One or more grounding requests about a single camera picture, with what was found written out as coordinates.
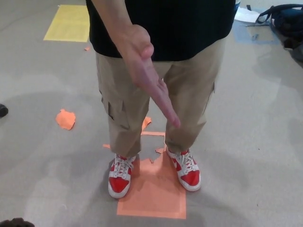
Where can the curled orange paper scrap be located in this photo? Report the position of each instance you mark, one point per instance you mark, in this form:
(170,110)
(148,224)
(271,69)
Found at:
(146,122)

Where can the yellow floor sheet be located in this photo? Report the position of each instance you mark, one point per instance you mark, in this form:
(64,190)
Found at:
(67,23)

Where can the person's bare right forearm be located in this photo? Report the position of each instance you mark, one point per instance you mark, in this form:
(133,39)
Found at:
(104,19)

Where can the dark blue backpack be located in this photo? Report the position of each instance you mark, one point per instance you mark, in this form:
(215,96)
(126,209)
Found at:
(288,23)

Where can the large torn orange floor sheet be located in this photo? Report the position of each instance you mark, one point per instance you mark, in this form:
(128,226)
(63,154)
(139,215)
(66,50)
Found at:
(154,196)

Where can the khaki cargo trousers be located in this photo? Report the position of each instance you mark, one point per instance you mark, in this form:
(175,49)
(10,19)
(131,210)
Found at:
(127,94)

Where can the flat orange paper strip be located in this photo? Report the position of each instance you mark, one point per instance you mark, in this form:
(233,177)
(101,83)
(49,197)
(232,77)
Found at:
(106,146)

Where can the crumpled orange paper piece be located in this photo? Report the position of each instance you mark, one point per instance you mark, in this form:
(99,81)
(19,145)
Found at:
(65,119)

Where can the tiny orange paper scrap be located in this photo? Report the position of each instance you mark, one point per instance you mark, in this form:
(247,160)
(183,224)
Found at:
(87,48)

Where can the person's left red white sneaker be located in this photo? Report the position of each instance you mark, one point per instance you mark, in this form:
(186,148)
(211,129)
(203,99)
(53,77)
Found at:
(189,177)

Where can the black t-shirt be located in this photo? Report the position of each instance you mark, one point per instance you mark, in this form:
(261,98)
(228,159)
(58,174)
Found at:
(184,28)

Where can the person's red white sneaker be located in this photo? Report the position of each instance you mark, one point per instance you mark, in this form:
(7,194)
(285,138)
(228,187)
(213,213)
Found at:
(119,182)
(189,177)

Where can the person's bare right hand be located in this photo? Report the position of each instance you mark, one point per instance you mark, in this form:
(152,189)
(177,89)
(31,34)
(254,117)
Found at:
(139,59)

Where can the white paper sheet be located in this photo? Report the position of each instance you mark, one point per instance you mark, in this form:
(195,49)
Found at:
(246,15)

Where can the person's right red white sneaker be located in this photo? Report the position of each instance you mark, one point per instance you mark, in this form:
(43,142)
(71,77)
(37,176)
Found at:
(119,182)

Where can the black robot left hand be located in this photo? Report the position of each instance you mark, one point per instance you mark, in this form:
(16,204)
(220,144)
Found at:
(16,223)

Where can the black round object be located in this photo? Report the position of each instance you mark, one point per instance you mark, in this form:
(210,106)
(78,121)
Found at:
(3,110)

